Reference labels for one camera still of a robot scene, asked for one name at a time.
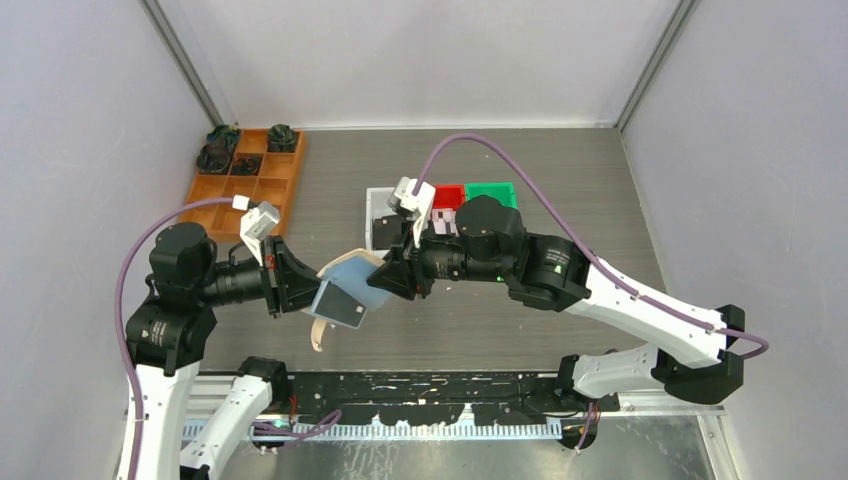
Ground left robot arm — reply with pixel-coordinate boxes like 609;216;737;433
117;222;320;479

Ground white plastic bin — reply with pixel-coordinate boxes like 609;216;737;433
365;187;398;257

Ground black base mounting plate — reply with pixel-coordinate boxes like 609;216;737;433
264;371;590;426

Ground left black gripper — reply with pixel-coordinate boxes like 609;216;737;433
196;232;340;314

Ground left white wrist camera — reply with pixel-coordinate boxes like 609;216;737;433
232;195;280;266

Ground dark bundle top right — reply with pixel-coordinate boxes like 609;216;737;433
266;124;300;153

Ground dark bundle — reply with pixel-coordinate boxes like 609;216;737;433
266;124;300;153
229;155;263;176
206;125;241;151
195;143;232;175

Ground black item in white bin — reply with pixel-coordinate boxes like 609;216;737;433
371;215;405;251

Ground dark bundle top left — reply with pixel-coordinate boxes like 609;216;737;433
206;125;241;151

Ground wooden compartment tray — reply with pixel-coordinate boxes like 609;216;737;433
179;128;308;243

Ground dark bundle middle left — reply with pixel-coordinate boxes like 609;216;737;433
195;143;232;175

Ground aluminium rail frame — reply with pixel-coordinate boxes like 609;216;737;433
144;371;724;449

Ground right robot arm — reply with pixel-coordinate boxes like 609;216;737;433
367;196;745;411

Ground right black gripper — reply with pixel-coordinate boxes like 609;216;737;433
367;213;510;299

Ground red plastic bin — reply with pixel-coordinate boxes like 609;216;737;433
431;184;466;213

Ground dark bundle middle centre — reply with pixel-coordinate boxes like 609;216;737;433
229;155;263;176

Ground white cards in red bin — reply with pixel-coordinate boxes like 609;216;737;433
430;208;457;236

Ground green plastic bin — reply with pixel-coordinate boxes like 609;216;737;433
464;182;517;209

